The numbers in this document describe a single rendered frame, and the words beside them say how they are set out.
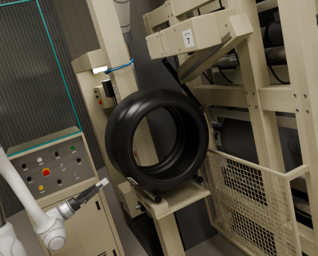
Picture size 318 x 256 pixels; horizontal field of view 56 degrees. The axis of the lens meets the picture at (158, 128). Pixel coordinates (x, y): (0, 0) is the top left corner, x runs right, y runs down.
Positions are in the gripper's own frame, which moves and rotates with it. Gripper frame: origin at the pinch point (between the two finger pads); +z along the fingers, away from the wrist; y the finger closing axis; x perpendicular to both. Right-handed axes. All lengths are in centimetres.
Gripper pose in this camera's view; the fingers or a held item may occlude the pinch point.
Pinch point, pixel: (102, 183)
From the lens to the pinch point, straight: 173.2
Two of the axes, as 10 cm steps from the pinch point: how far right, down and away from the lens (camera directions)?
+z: 7.9, -5.6, 2.6
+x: 4.8, 8.2, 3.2
